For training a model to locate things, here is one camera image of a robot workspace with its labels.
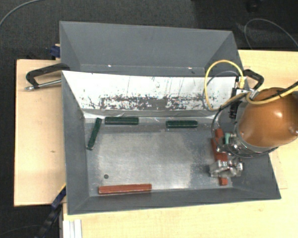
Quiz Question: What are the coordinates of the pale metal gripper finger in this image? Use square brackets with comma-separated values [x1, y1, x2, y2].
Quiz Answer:
[226, 162, 244, 178]
[209, 159, 226, 178]

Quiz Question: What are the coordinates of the red-brown block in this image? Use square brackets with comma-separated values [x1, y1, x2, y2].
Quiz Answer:
[97, 183, 153, 195]
[211, 128, 229, 186]

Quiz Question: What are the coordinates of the dark green flat block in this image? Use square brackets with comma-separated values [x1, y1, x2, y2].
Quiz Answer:
[104, 117, 140, 126]
[165, 119, 199, 129]
[87, 117, 103, 151]

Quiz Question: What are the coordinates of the grey metal bin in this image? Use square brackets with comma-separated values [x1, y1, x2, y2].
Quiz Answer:
[59, 20, 282, 215]

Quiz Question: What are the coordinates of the pale wood flat board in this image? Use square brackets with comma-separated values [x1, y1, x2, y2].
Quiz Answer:
[13, 59, 67, 207]

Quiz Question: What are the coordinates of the black cylinder on white bracket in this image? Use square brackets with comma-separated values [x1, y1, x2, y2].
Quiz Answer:
[228, 87, 254, 120]

